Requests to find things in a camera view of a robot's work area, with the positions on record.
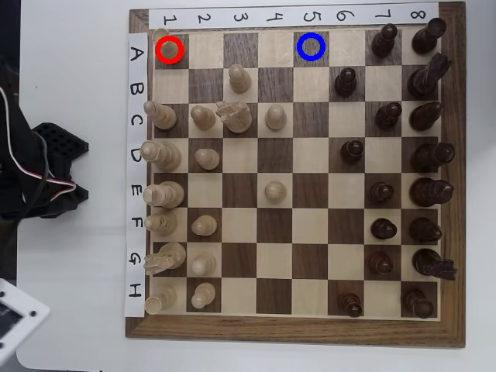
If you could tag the light wooden rook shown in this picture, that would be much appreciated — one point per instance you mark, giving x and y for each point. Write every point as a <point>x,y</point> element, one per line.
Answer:
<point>160,298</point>
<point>169,50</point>

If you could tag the black perforated arm base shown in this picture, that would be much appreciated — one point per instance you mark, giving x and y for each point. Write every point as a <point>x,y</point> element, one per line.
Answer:
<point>62,143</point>

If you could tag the light wooden pawn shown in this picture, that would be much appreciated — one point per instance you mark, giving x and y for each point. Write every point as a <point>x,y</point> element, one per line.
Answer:
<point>275,191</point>
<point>203,295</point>
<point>202,264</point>
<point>207,159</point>
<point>275,117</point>
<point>204,225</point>
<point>203,118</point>
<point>239,79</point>

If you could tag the light wooden knight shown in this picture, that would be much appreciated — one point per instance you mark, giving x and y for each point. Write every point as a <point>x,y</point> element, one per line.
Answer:
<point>234,116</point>
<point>166,257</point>

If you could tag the light wooden king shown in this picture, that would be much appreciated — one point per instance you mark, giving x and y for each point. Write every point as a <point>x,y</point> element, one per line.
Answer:
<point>164,193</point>

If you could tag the light wooden queen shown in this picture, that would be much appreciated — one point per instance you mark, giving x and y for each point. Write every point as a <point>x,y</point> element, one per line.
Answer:
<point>162,155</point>

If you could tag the light wooden bishop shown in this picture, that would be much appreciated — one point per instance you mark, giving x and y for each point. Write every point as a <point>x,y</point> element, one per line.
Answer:
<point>162,222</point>
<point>164,116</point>

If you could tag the dark wooden pawn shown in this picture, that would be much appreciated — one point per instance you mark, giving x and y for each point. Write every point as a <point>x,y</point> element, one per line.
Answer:
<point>379,262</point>
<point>345,82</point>
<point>383,40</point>
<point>387,115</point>
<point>352,151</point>
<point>350,304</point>
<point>381,193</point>
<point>383,228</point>

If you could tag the white paper strip with letters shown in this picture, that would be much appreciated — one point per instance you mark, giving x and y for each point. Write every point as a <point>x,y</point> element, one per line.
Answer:
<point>135,174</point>

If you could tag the wooden chessboard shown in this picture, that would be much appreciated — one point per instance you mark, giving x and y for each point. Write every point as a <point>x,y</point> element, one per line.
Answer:
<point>294,331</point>

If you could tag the white paper strip with numbers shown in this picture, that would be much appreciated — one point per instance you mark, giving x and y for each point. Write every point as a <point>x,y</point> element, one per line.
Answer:
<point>271,17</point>

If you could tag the dark wooden king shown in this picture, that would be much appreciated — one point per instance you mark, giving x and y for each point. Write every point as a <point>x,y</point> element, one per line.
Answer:
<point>430,191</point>

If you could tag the dark wooden bishop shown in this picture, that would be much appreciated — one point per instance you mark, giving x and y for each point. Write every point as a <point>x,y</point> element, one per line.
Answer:
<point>425,116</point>
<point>425,229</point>

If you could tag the dark wooden queen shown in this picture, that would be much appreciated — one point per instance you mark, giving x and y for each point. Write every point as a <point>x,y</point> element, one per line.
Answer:
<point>432,157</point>

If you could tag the dark wooden knight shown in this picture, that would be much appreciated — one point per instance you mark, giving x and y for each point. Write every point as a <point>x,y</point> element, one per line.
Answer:
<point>426,77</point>
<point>430,262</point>

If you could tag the dark wooden rook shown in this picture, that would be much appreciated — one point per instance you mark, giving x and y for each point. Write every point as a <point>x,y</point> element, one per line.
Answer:
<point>428,36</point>
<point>416,303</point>

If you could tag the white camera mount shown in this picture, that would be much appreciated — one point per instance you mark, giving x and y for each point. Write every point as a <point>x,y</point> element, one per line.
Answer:
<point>27,314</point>

